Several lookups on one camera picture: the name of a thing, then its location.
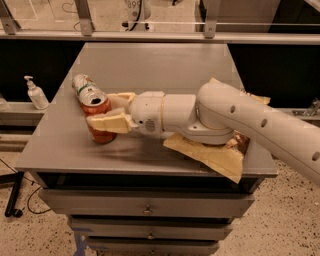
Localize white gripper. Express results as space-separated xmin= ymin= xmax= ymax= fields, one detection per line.
xmin=86 ymin=91 xmax=165 ymax=137

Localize red coke can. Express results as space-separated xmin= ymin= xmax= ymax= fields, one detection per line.
xmin=81 ymin=93 xmax=116 ymax=144

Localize white numbered robot base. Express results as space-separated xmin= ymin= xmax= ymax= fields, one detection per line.
xmin=122 ymin=0 xmax=151 ymax=31

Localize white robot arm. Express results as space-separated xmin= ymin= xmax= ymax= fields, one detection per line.
xmin=87 ymin=80 xmax=320 ymax=185

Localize white green lying can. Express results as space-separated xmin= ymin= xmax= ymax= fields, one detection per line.
xmin=72 ymin=74 xmax=106 ymax=106

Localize white pump sanitizer bottle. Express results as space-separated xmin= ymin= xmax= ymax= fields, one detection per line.
xmin=24 ymin=76 xmax=49 ymax=110

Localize grey drawer cabinet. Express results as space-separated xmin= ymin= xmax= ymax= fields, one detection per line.
xmin=14 ymin=42 xmax=279 ymax=256

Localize top grey drawer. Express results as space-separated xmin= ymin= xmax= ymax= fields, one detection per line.
xmin=39 ymin=189 xmax=254 ymax=218

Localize grey drawer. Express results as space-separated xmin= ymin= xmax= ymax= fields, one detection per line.
xmin=39 ymin=189 xmax=254 ymax=218
xmin=69 ymin=218 xmax=232 ymax=240
xmin=86 ymin=238 xmax=219 ymax=255

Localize sea salt chips bag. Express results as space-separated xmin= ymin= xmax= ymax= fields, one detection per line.
xmin=160 ymin=79 xmax=270 ymax=183

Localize middle grey drawer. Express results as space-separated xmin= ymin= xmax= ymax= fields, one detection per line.
xmin=69 ymin=218 xmax=232 ymax=240

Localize black stand leg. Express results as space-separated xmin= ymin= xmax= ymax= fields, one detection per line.
xmin=0 ymin=172 xmax=24 ymax=218

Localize bottom grey drawer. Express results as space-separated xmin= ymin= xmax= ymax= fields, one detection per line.
xmin=86 ymin=238 xmax=219 ymax=255

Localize black floor cable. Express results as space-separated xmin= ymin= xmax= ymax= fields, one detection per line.
xmin=0 ymin=158 xmax=53 ymax=215

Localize metal railing frame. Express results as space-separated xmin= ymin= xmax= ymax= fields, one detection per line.
xmin=0 ymin=0 xmax=320 ymax=45

